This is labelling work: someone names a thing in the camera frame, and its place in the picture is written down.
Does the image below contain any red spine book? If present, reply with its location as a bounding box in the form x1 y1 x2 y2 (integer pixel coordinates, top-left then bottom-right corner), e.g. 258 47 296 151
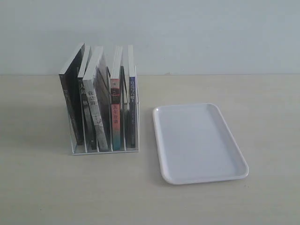
110 45 123 151

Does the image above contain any grey cat title book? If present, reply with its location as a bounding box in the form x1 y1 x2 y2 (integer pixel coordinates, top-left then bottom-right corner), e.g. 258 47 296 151
82 46 111 152

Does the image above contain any blue spine book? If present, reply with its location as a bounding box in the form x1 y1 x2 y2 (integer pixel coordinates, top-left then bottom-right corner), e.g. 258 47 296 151
127 45 136 149

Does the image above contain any black book white title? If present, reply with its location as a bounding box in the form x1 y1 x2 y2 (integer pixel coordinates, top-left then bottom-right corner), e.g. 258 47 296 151
77 45 97 152

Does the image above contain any dark brown book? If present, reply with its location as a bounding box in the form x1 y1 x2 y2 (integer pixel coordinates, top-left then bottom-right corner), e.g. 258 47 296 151
59 43 85 145

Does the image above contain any white rectangular tray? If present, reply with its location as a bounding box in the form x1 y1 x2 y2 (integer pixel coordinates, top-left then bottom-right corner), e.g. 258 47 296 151
152 103 249 185

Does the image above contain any white wire book rack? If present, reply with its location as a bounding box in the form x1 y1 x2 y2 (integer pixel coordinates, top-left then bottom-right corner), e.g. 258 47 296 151
69 75 140 155

